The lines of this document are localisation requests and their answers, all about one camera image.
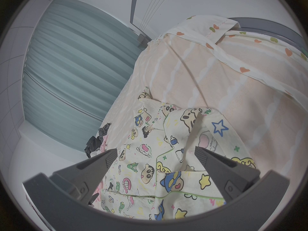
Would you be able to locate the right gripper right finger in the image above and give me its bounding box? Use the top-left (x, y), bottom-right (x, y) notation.
top-left (194, 146), bottom-right (261, 202)

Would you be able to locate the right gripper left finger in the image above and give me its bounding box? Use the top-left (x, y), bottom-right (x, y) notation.
top-left (49, 148), bottom-right (118, 203)

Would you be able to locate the white printed pyjama top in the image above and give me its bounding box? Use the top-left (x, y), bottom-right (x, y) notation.
top-left (100, 87), bottom-right (257, 222)

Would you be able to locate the pile of clothes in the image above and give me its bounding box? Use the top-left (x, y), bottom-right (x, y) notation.
top-left (90, 135), bottom-right (109, 159)

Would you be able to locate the bed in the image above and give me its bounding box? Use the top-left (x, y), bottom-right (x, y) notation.
top-left (96, 0), bottom-right (308, 216)

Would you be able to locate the pink printed T-shirt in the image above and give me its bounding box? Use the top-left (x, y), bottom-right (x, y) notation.
top-left (93, 180), bottom-right (104, 203)

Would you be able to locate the black garment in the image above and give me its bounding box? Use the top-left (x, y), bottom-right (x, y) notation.
top-left (84, 136), bottom-right (103, 158)

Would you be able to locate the dark grey garment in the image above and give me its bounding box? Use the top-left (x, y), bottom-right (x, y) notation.
top-left (97, 122), bottom-right (111, 138)

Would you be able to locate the blue-green curtain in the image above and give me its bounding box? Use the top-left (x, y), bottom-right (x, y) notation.
top-left (23, 0), bottom-right (145, 114)
top-left (21, 71), bottom-right (107, 154)

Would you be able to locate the grey bedside table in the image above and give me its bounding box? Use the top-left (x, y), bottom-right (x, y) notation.
top-left (138, 33), bottom-right (149, 46)

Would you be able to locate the white printed pillow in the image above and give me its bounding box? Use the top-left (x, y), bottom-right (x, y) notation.
top-left (154, 15), bottom-right (239, 47)

